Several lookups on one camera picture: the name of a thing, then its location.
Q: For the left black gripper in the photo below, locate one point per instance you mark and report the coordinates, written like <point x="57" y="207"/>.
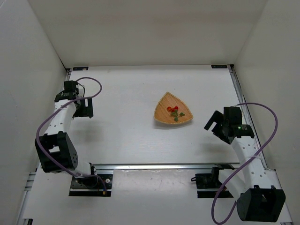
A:
<point x="85" y="108"/>

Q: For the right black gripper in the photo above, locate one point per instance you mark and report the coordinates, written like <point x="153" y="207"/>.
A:
<point x="219" y="126"/>

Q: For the cherry bunch with green leaves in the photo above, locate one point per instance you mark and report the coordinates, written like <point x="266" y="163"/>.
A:
<point x="175" y="113"/>

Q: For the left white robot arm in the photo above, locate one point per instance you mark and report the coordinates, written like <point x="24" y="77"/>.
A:
<point x="55" y="149"/>

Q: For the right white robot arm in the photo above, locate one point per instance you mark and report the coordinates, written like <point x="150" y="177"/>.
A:
<point x="257" y="199"/>

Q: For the woven triangular fruit basket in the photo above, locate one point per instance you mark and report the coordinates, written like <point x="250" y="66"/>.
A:
<point x="163" y="116"/>

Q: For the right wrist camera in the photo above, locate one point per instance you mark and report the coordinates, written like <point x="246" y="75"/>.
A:
<point x="234" y="116"/>

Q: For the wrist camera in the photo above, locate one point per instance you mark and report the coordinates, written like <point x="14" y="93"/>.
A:
<point x="72" y="90"/>
<point x="234" y="116"/>

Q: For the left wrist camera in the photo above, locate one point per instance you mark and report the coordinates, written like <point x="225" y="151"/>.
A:
<point x="72" y="90"/>

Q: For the left aluminium rail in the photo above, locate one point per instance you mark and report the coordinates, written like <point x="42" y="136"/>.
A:
<point x="53" y="120"/>

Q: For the aluminium rail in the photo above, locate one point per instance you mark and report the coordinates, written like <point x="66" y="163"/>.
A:
<point x="192" y="166"/>
<point x="53" y="120"/>
<point x="245" y="109"/>

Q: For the front aluminium rail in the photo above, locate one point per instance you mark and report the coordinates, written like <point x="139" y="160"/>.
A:
<point x="192" y="166"/>

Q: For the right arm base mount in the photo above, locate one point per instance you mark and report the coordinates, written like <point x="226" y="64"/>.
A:
<point x="207" y="183"/>

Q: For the right aluminium rail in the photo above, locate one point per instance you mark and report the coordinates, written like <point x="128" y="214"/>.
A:
<point x="245" y="109"/>

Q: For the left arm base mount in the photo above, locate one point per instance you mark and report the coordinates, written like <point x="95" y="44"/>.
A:
<point x="91" y="187"/>

